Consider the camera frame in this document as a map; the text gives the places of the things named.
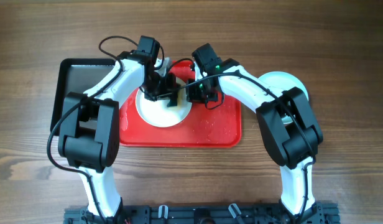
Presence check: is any white plate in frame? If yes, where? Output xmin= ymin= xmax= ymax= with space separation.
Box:
xmin=136 ymin=89 xmax=192 ymax=128

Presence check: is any light blue plate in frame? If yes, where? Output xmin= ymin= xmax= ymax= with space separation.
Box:
xmin=252 ymin=71 xmax=309 ymax=124

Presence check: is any green and yellow sponge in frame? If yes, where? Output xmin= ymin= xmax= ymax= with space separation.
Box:
xmin=167 ymin=96 xmax=178 ymax=108

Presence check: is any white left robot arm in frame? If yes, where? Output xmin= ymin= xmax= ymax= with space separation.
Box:
xmin=52 ymin=52 xmax=172 ymax=223

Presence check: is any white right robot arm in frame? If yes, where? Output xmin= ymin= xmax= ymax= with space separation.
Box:
xmin=188 ymin=58 xmax=323 ymax=222

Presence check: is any black water tray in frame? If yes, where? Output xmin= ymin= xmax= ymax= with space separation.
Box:
xmin=50 ymin=58 xmax=115 ymax=131

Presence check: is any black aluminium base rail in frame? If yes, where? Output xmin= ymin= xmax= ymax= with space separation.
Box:
xmin=63 ymin=202 xmax=341 ymax=224

